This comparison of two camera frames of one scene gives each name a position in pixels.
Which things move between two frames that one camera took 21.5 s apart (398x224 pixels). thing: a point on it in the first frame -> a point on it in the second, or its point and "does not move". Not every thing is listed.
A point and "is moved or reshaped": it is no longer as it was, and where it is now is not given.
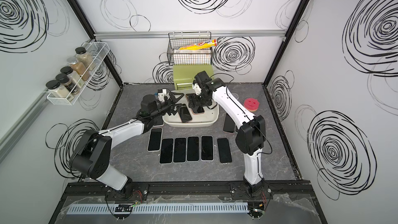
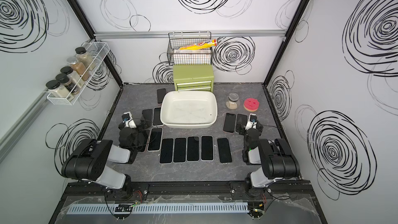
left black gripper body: [164, 108] -> [135, 132]
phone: [207, 145] does not move
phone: [180, 150] does not move
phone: [166, 151] does not move
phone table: [155, 140] does not move
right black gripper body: [200, 100] -> [245, 134]
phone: [157, 120] does not move
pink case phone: [194, 109] is moved or reshaped
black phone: [229, 126] does not move
